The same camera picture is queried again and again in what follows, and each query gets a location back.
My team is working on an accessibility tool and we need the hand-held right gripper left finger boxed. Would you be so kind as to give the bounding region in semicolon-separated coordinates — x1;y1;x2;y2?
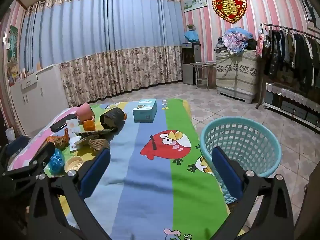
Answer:
26;147;112;240

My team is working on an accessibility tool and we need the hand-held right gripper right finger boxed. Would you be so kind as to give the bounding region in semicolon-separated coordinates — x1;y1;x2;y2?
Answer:
211;146;294;240

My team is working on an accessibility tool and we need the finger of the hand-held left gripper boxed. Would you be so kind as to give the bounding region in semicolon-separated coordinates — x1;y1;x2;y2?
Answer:
0;142;57;182
5;135;32;157

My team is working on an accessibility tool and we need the blue wrapper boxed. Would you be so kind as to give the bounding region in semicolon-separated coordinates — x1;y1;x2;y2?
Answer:
48;148;66;175

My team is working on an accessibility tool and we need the orange snack packet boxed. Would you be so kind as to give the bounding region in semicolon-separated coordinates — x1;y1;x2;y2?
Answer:
47;129;69;145

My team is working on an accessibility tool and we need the dark gold printed packet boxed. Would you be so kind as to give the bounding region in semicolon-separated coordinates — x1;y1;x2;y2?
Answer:
75;127;118;140

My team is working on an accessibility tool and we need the teal plastic mesh basket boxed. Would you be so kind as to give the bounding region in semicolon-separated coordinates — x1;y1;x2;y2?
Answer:
199;116;282;205

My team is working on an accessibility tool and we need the small cream paper bowl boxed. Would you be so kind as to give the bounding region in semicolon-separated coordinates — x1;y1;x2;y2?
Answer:
64;156;84;173

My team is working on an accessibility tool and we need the black remote control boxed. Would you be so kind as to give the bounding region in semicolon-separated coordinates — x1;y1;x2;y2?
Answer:
50;114;77;132

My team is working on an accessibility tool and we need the white paper card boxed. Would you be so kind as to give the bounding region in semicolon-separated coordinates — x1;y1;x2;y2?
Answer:
65;119;81;153

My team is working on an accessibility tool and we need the cartoon bird printed blanket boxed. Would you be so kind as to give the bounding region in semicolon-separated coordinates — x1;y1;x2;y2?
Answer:
7;99;244;240

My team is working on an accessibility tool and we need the white low cabinet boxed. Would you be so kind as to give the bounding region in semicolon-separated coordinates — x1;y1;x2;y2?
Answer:
9;64;69;137

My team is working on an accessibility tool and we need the pink cup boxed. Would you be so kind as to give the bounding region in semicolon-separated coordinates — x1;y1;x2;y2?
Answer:
76;102;96;125

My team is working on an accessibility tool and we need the teal tissue box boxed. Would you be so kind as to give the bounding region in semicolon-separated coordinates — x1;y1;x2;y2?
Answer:
132;99;158;123

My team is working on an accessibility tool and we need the metal clothes rack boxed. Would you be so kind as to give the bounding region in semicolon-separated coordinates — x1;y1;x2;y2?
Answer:
255;23;320;109

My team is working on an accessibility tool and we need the low cabinet with lace cover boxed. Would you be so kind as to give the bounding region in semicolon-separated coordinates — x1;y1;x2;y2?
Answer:
262;81;320;130

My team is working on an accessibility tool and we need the cloth covered washing machine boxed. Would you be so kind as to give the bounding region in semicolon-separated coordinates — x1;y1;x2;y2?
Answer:
215;49;260;104

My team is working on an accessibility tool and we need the small metal stool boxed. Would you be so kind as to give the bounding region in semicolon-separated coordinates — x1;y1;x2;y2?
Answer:
190;61;217;90

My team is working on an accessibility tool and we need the grey water dispenser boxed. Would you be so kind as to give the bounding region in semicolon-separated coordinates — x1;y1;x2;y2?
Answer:
181;42;202;85

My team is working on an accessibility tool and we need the blue and floral curtain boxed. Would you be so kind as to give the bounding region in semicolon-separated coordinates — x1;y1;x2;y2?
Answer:
19;0;184;108

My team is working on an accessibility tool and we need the pink hanging bag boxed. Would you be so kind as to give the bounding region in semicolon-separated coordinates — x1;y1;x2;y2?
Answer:
255;29;265;57

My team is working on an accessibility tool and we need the pile of folded clothes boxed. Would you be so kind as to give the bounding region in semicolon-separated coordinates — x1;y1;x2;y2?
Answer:
214;27;258;55

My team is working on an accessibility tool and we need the row of hanging clothes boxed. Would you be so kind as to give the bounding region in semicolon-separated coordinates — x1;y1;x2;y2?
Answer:
262;27;320;88

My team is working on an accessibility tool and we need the blue cloth bundle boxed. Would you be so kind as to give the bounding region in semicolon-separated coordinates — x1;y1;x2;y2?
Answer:
184;30;200;43

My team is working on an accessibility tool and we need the colourful wall poster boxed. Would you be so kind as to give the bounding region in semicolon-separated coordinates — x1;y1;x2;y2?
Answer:
6;25;20;88

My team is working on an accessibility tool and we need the red heart wall decoration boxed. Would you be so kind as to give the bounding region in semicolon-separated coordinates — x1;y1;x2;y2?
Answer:
212;0;247;24

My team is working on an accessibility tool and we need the landscape wall picture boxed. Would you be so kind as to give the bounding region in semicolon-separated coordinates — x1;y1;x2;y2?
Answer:
183;0;208;13

